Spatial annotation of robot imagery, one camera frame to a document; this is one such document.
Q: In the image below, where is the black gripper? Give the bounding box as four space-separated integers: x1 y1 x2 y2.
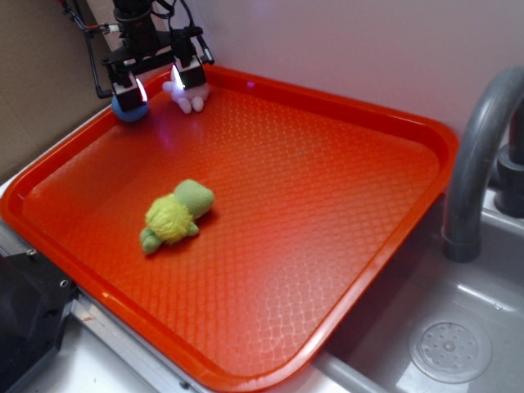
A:
102 25 215 111

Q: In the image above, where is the blue textured ball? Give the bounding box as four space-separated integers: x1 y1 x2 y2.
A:
111 96 149 123

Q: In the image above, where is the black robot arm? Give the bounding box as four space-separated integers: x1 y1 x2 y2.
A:
102 1 215 114

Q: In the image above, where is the pink plush bunny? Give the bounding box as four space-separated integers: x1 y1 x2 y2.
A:
162 81 210 115

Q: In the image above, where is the green plush turtle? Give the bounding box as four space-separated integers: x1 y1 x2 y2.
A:
139 179 215 255

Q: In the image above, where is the red plastic tray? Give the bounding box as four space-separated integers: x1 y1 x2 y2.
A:
1 66 458 392

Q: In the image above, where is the dark grey faucet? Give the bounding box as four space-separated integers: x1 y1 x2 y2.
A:
441 65 523 263

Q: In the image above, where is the grey sink basin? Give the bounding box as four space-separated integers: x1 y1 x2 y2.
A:
314 192 524 393

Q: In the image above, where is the sink drain strainer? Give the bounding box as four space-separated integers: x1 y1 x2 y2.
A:
408 314 492 384

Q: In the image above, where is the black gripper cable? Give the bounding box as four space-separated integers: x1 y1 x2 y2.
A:
61 0 114 101

